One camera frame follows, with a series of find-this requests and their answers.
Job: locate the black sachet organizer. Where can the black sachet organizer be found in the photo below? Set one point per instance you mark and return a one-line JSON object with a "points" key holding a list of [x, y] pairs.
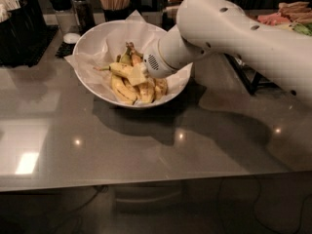
{"points": [[21, 19]]}

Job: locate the small white lid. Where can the small white lid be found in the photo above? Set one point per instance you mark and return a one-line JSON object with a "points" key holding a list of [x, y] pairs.
{"points": [[71, 38]]}

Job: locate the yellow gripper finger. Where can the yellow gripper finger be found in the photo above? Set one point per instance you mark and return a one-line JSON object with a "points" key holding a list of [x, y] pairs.
{"points": [[138, 75]]}

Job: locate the left yellow banana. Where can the left yellow banana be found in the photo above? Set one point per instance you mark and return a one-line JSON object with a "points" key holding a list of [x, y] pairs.
{"points": [[121, 91]]}

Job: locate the cup of wooden stirrers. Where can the cup of wooden stirrers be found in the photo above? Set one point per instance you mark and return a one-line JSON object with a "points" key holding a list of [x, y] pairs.
{"points": [[115, 9]]}

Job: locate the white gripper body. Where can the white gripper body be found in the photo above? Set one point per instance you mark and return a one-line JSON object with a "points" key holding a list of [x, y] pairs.
{"points": [[152, 63]]}

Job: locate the dark shaker black lid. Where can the dark shaker black lid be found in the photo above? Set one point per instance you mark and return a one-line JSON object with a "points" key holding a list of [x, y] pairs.
{"points": [[85, 14]]}

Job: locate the white bowl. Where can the white bowl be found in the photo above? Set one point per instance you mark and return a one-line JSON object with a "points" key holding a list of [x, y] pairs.
{"points": [[87, 43]]}

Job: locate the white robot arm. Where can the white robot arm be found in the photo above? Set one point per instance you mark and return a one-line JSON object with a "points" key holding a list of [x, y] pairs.
{"points": [[205, 27]]}

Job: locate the white paper liner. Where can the white paper liner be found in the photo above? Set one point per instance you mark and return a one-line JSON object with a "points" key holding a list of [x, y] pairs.
{"points": [[107, 39]]}

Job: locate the black wire condiment rack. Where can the black wire condiment rack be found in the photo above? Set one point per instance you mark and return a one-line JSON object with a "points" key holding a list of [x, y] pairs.
{"points": [[252, 80]]}

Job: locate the glass shaker black lid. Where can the glass shaker black lid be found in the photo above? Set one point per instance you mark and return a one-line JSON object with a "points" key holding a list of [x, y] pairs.
{"points": [[65, 16]]}

